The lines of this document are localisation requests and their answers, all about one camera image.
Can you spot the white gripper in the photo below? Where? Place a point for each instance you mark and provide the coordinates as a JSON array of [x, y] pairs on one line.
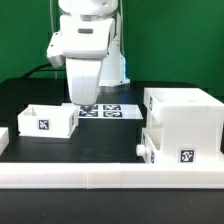
[[83, 77]]

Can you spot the white front drawer box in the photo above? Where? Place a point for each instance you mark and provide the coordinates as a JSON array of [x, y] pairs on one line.
[[150, 148]]

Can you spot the white drawer box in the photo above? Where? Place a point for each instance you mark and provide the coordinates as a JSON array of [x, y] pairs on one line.
[[48, 121], [150, 148]]

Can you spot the white drawer cabinet frame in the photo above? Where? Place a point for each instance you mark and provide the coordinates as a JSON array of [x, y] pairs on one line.
[[191, 120]]

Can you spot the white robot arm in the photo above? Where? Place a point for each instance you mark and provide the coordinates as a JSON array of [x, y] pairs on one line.
[[88, 45]]

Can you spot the white rear drawer box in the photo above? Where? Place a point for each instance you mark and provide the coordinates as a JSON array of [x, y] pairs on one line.
[[48, 121]]

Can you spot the white marker tag sheet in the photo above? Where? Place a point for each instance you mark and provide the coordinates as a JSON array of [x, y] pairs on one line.
[[112, 111]]

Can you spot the white U-shaped border rail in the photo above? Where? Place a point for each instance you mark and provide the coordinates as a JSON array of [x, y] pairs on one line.
[[110, 175]]

